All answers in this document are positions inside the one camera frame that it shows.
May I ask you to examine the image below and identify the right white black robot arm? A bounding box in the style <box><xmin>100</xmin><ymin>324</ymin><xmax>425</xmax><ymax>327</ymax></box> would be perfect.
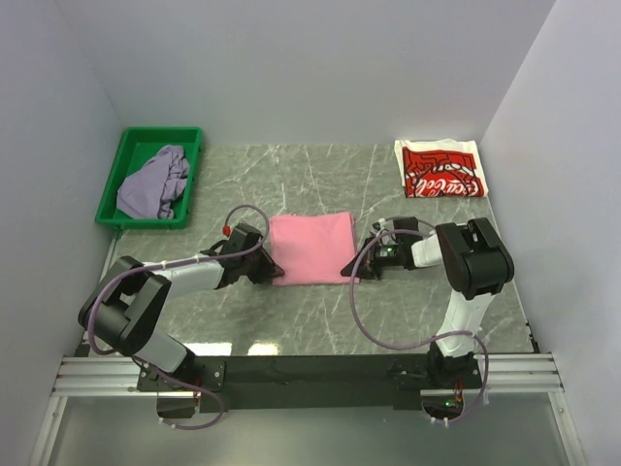
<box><xmin>341</xmin><ymin>216</ymin><xmax>514</xmax><ymax>387</ymax></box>

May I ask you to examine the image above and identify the folded red white Coca-Cola t-shirt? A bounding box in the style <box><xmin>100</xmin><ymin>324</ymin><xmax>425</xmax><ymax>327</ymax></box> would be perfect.
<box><xmin>393</xmin><ymin>139</ymin><xmax>489</xmax><ymax>198</ymax></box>

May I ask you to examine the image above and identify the green plastic bin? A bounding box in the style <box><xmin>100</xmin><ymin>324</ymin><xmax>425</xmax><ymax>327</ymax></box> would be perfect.
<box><xmin>96</xmin><ymin>126</ymin><xmax>203</xmax><ymax>230</ymax></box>

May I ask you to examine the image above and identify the pink t-shirt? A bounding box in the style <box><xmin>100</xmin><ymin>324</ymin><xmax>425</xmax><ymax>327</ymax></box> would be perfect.
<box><xmin>270</xmin><ymin>212</ymin><xmax>357</xmax><ymax>286</ymax></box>

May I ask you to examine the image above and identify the lavender t-shirt in bin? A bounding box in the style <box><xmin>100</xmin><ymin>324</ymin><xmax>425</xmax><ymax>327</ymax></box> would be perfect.
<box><xmin>116</xmin><ymin>145</ymin><xmax>190</xmax><ymax>219</ymax></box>

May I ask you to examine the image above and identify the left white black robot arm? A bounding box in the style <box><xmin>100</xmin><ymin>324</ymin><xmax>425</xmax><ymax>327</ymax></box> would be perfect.
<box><xmin>78</xmin><ymin>223</ymin><xmax>285</xmax><ymax>391</ymax></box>

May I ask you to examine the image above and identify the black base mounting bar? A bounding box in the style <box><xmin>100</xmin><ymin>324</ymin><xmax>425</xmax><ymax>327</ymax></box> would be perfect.
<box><xmin>137</xmin><ymin>353</ymin><xmax>487</xmax><ymax>420</ymax></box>

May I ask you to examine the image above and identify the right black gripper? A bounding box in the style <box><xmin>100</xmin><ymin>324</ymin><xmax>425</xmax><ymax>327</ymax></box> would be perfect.
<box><xmin>342</xmin><ymin>235</ymin><xmax>404</xmax><ymax>280</ymax></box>

